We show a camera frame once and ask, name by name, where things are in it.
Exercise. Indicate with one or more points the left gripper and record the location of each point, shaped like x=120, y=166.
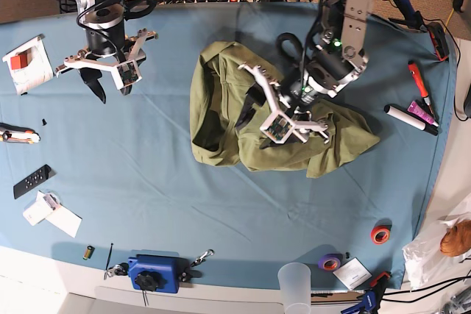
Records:
x=268, y=89

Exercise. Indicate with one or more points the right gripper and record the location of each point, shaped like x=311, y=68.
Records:
x=90, y=62

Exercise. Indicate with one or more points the olive green t-shirt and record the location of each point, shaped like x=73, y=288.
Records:
x=218, y=91

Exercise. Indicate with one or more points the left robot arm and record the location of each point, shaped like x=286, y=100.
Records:
x=331, y=57

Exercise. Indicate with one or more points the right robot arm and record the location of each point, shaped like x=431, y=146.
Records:
x=105, y=20

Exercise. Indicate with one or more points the small orange box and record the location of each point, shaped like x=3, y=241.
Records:
x=19, y=61

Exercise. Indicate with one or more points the orange white utility knife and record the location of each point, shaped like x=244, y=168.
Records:
x=16, y=134

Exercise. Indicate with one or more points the blue table cloth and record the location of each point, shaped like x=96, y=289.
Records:
x=127, y=170

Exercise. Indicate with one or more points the black remote control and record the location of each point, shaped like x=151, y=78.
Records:
x=32, y=181

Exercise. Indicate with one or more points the white lint roller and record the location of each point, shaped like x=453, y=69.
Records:
x=410, y=119

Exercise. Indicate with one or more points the white card box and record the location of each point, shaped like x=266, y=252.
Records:
x=43, y=206

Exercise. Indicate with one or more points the white paper card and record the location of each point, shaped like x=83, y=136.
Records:
x=65, y=220

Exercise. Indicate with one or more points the pink tube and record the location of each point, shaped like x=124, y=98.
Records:
x=417, y=110

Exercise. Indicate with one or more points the black zip tie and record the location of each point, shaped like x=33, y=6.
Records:
x=108, y=262

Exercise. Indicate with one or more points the silver carabiner clip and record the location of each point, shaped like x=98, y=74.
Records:
x=202, y=257

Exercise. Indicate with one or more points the blue black bar clamp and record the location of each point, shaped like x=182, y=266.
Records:
x=411, y=18

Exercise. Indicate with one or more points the small green battery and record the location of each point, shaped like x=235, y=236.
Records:
x=88, y=253

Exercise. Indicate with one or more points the purple tape roll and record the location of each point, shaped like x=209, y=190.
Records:
x=330, y=262

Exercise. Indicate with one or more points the orange tape roll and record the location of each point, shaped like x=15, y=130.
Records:
x=380, y=234

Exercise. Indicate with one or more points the translucent plastic cup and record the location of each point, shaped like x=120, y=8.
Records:
x=295, y=288

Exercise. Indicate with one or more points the orange black clamp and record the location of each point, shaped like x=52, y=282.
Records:
x=438, y=39

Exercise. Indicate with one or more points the white printed card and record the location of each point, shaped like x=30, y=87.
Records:
x=352, y=274

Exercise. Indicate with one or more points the blue spring clamp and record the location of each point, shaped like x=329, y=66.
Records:
x=370, y=301

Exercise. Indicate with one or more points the white plastic bag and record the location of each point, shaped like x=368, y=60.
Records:
x=423, y=259

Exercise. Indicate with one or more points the brown bread roll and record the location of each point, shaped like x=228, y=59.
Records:
x=456, y=240

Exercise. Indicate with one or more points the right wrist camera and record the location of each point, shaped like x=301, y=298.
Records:
x=126, y=74

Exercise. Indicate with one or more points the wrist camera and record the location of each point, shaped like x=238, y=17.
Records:
x=126, y=74
x=278, y=127

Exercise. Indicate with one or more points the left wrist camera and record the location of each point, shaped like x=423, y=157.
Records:
x=278, y=127

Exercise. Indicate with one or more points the orange handled screwdriver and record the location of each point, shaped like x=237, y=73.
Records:
x=416, y=75

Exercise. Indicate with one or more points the blue clamp mount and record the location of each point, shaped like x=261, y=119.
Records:
x=156, y=273

